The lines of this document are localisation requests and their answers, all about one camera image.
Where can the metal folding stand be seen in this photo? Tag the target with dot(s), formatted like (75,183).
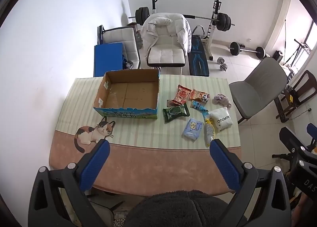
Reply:
(301,48)

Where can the white plastic bag pack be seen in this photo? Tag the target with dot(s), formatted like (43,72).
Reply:
(221,120)

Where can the black chair base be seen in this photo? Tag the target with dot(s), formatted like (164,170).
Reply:
(109,207)

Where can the striped cat print tablecloth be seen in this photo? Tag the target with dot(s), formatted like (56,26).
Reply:
(138,137)

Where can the green snack packet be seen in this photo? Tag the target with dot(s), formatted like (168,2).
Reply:
(174,113)

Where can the black blue weight bench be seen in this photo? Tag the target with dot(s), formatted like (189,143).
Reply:
(198,58)

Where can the white barbell rack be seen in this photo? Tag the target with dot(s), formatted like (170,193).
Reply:
(214,27)

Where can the cardboard box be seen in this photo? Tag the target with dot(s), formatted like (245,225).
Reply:
(128,93)

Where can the orange snack packet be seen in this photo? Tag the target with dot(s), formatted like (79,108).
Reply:
(199,95)

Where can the brown wooden chair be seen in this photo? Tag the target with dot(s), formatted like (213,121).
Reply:
(302,90)

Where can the blue gold-edged snack packet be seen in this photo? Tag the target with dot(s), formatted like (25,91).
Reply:
(198,106)

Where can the metal pot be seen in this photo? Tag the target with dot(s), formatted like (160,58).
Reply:
(128,64)

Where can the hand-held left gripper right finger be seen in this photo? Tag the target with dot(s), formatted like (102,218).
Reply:
(224,165)

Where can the blue box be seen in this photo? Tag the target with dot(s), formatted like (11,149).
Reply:
(107,58)

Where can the grey fabric chair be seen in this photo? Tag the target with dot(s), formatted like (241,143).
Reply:
(257,85)

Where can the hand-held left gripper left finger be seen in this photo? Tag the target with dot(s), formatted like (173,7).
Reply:
(95,165)

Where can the chrome dumbbell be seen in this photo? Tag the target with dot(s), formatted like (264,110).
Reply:
(224,67)
(220,60)

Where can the small yellow object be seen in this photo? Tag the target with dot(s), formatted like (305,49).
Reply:
(290,98)

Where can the yellow silver scouring pad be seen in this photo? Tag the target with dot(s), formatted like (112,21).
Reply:
(209,131)

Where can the short barbell with black plates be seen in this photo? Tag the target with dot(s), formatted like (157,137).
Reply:
(235,48)

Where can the red snack packet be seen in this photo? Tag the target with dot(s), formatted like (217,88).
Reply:
(182,95)

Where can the white down jacket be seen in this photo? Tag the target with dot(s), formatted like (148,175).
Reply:
(163,24)

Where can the blue tissue pack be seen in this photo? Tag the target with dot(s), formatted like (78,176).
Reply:
(193,129)

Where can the clear water bottle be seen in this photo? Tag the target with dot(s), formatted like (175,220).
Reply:
(139,40)

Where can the dark fleece clothing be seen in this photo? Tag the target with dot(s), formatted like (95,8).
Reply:
(178,209)

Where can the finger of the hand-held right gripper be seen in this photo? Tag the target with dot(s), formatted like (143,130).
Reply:
(293,140)
(312,130)

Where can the purple grey cloth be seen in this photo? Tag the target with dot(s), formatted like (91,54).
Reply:
(221,100)

